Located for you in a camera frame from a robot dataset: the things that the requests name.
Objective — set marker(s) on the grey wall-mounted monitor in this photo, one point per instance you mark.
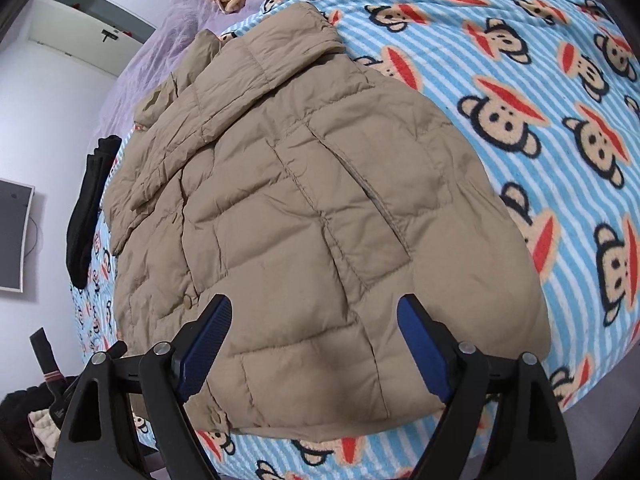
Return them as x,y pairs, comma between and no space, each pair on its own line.
15,204

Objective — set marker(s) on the blue striped monkey blanket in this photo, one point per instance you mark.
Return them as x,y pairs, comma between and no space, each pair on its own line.
547,91

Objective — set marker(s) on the beige puffer jacket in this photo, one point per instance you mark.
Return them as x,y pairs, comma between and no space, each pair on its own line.
313,192

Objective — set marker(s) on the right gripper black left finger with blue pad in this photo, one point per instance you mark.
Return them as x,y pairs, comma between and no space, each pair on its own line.
98,438

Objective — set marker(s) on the purple bed cover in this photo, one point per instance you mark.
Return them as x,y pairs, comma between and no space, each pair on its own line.
160,54

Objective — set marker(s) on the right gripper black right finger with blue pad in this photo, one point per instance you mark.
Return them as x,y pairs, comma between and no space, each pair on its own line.
528,439

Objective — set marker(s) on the black folded garment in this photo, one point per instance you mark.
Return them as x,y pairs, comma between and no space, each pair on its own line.
80,229

